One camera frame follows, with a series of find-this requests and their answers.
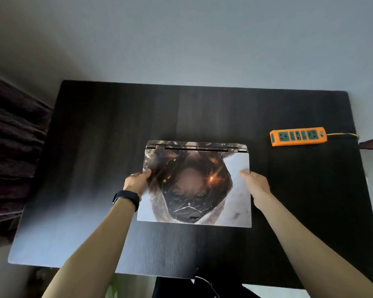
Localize black smartwatch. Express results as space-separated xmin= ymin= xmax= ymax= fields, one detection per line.
xmin=112 ymin=190 xmax=140 ymax=212

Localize person's right hand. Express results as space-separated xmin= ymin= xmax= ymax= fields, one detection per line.
xmin=239 ymin=170 xmax=273 ymax=211

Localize dark wooden desk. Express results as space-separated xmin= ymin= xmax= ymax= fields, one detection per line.
xmin=7 ymin=79 xmax=373 ymax=291

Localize yellow power strip cable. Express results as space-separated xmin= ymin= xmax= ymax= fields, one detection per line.
xmin=326 ymin=132 xmax=360 ymax=140

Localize laptop with printed lid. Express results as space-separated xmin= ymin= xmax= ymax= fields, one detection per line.
xmin=136 ymin=140 xmax=252 ymax=228

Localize black trousers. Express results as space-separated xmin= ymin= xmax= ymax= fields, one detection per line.
xmin=152 ymin=269 xmax=262 ymax=298

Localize orange power strip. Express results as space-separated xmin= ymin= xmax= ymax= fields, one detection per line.
xmin=269 ymin=127 xmax=328 ymax=147

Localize cream and purple curtain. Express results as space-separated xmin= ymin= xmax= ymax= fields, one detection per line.
xmin=0 ymin=71 xmax=53 ymax=250

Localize person's right forearm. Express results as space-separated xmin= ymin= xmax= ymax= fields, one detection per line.
xmin=253 ymin=192 xmax=373 ymax=298

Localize person's left hand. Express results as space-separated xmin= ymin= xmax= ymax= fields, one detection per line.
xmin=123 ymin=168 xmax=152 ymax=199

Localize person's left forearm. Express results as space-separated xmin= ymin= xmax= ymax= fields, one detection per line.
xmin=42 ymin=198 xmax=136 ymax=298

